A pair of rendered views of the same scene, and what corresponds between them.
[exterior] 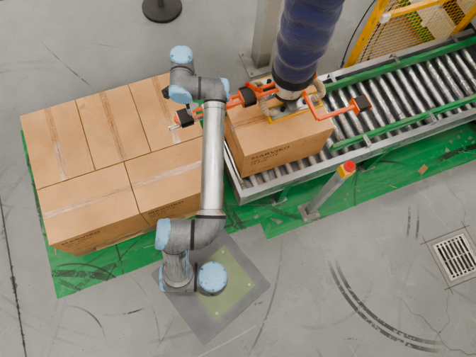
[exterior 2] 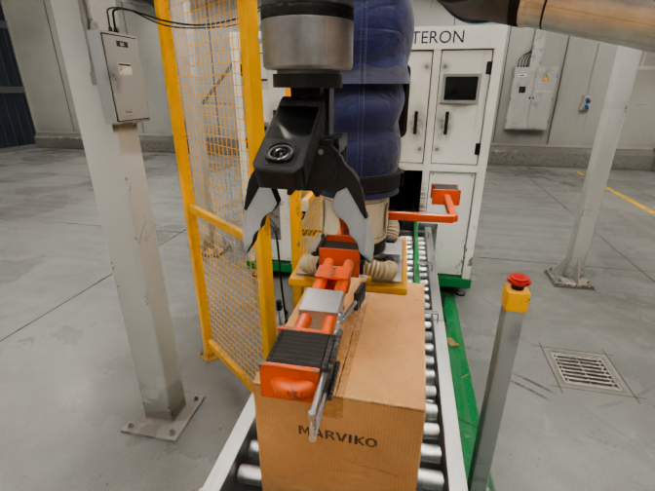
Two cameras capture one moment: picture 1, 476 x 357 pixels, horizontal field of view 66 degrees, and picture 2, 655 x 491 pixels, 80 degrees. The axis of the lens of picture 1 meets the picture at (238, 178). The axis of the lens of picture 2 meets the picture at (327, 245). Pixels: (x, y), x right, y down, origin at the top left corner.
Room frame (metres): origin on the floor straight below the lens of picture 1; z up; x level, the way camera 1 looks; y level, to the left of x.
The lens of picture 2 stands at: (0.62, 0.61, 1.59)
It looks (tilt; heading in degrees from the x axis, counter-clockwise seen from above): 22 degrees down; 310
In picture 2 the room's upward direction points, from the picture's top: straight up
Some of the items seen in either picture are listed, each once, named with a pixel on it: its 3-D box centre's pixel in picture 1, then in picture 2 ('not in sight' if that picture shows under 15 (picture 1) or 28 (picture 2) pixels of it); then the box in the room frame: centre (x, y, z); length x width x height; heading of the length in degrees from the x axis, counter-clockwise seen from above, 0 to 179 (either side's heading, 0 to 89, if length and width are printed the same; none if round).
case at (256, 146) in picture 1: (274, 128); (353, 377); (1.19, -0.19, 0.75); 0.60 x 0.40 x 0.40; 118
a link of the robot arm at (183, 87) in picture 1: (183, 86); not in sight; (0.80, 0.26, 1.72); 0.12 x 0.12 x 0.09; 8
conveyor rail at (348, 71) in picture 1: (346, 76); (311, 304); (1.88, -0.74, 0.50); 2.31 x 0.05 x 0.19; 119
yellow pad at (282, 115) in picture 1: (293, 106); (389, 256); (1.12, -0.25, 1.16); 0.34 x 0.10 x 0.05; 120
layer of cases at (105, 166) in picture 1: (126, 159); not in sight; (0.96, 0.85, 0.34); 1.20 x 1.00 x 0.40; 119
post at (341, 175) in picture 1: (324, 193); (492, 408); (0.87, -0.62, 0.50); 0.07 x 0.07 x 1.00; 29
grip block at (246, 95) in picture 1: (247, 95); (341, 254); (1.08, 0.01, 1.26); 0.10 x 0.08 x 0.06; 30
